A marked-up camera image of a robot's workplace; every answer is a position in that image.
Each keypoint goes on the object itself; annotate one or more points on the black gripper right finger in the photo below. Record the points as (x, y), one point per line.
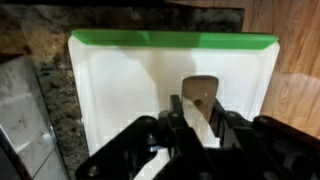
(273, 150)

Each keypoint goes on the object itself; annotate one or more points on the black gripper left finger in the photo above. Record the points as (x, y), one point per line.
(133, 150)

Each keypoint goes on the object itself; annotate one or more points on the cream plastic spatula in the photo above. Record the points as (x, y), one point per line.
(201, 96)

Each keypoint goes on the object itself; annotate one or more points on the white green cutting board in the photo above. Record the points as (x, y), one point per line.
(133, 83)

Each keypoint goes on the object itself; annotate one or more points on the stainless steel microwave oven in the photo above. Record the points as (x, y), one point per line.
(23, 116)

